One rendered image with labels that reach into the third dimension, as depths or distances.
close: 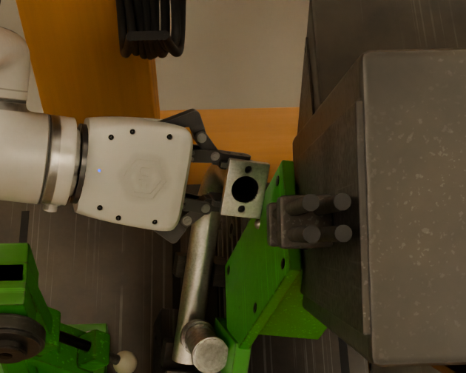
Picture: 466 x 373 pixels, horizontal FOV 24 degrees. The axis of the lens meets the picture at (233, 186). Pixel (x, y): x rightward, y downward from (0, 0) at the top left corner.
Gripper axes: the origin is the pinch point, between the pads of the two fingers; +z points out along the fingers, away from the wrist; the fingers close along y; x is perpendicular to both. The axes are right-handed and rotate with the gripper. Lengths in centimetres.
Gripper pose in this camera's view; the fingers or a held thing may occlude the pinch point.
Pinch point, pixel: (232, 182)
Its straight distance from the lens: 104.9
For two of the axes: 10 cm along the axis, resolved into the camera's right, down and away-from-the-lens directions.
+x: -2.5, -2.5, 9.4
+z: 9.5, 1.2, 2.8
